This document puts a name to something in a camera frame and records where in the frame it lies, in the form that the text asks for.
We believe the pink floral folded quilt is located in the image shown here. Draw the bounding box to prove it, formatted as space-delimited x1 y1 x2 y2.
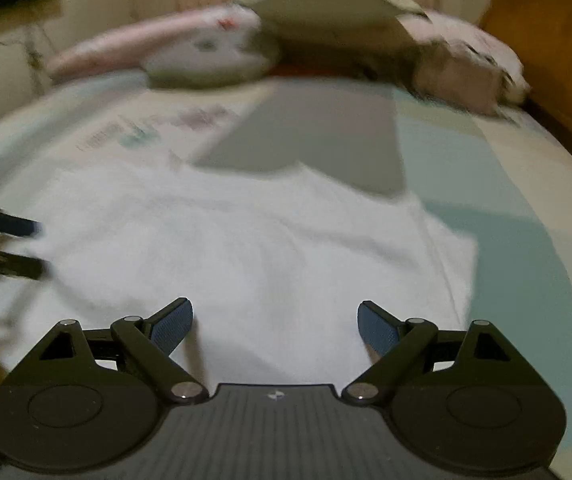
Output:
46 4 530 105

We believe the pink leather handbag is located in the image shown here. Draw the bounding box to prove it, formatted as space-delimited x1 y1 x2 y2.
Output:
410 41 505 116

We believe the white printed sweatshirt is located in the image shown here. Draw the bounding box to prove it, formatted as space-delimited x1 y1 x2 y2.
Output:
0 162 478 387

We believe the grey donut cushion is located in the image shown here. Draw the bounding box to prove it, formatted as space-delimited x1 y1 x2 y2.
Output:
141 27 282 89

